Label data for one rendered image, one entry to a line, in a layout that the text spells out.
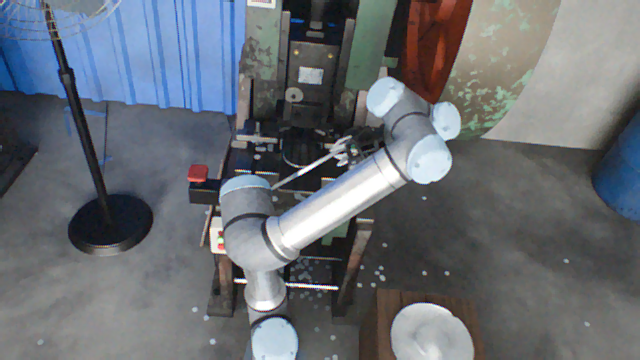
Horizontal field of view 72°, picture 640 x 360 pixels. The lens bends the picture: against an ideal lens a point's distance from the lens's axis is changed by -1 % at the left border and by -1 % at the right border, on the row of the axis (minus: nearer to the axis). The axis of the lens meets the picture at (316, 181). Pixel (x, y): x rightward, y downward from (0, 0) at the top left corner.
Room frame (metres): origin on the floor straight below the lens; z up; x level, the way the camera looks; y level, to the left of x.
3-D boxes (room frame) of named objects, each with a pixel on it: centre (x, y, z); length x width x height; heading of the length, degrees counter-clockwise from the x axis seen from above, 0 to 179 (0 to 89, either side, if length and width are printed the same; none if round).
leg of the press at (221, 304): (1.39, 0.36, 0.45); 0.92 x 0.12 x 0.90; 6
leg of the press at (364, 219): (1.45, -0.17, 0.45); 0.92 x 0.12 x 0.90; 6
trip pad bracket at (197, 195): (1.02, 0.37, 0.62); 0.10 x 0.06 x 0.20; 96
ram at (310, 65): (1.24, 0.08, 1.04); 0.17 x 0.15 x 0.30; 6
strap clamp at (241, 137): (1.27, 0.25, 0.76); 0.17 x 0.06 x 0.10; 96
